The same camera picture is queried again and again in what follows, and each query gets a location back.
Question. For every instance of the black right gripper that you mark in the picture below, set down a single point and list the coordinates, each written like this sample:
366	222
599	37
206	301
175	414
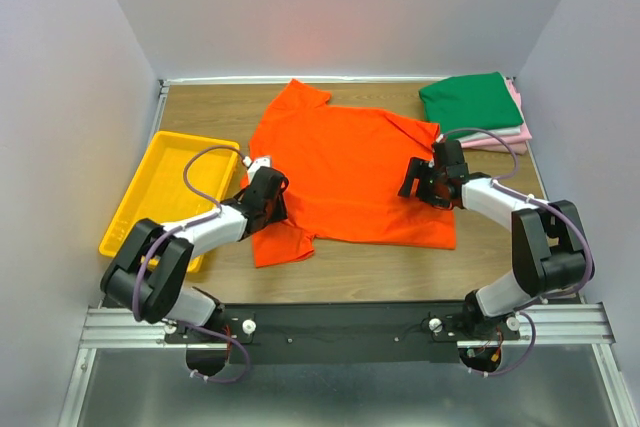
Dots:
417	168

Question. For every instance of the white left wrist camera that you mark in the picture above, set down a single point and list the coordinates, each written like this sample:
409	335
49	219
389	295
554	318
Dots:
252	165

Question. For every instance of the orange t-shirt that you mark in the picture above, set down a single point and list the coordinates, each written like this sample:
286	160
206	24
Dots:
345	166

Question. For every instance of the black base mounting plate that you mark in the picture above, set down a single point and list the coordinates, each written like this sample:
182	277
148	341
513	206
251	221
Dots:
360	332

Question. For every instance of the yellow plastic tray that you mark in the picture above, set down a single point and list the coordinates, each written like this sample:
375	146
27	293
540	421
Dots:
157	190

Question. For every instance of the pale pink bottom t-shirt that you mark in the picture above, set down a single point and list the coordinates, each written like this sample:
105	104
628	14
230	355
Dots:
517	148

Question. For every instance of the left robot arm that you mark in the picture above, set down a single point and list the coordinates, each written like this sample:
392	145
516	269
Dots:
147	273

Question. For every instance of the light grey folded t-shirt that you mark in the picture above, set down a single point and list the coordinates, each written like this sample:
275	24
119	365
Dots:
492	133

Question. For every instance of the green folded t-shirt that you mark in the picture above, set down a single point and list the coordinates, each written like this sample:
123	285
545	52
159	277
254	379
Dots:
468	105

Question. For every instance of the pink folded t-shirt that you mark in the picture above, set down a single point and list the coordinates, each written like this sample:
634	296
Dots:
516	97

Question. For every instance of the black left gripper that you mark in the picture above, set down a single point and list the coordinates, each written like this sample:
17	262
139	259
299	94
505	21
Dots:
280	213

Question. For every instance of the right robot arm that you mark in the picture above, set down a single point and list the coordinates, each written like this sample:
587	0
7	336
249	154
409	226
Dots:
550	255

